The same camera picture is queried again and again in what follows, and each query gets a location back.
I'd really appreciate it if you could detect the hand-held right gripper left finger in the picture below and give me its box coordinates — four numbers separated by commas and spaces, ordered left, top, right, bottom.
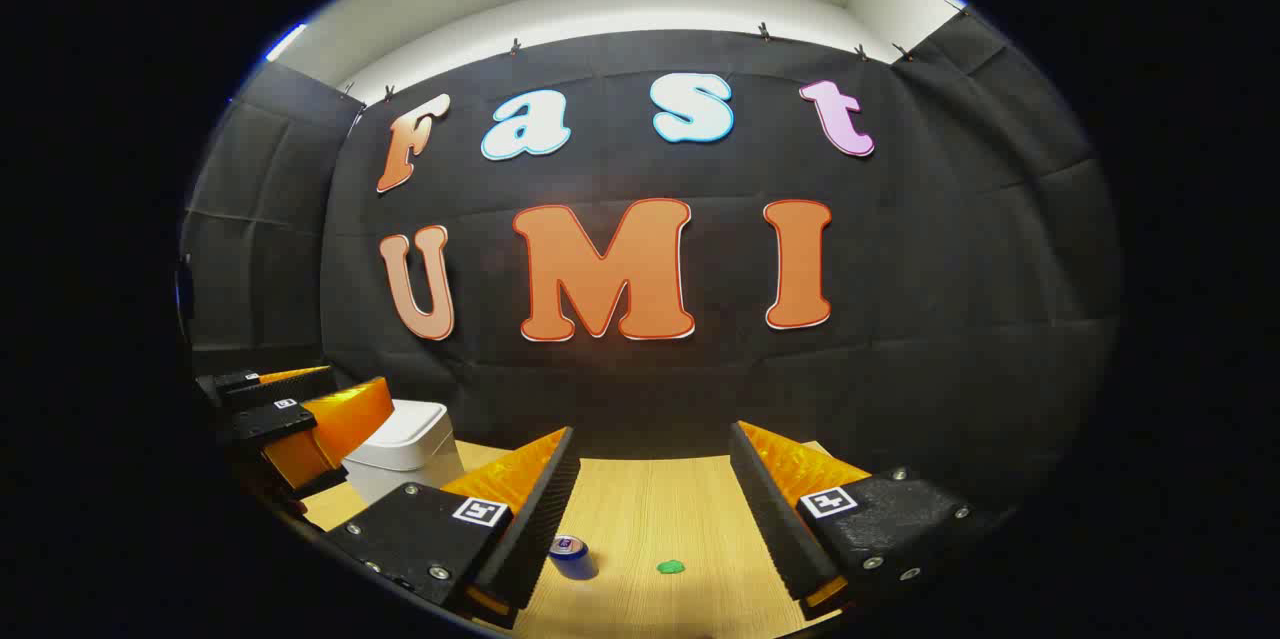
325, 425, 582, 631

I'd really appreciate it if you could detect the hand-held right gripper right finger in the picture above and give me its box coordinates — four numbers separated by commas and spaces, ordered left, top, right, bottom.
728, 420, 1011, 621

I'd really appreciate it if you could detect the blue pop can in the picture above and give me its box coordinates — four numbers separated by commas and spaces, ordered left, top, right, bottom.
548, 535, 600, 581

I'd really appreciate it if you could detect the white desktop garbage bin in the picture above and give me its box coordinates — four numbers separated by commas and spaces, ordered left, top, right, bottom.
342, 399, 467, 506

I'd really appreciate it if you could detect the black backdrop cloth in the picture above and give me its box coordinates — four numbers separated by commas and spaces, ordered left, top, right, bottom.
320, 27, 1001, 465
180, 59, 366, 380
893, 7, 1126, 520

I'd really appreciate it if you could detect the white ceiling light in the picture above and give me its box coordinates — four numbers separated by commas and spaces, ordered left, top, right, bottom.
264, 22, 308, 63

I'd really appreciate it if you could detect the row of black cloth clips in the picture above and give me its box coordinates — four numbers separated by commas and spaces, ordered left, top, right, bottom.
340, 4, 973, 102

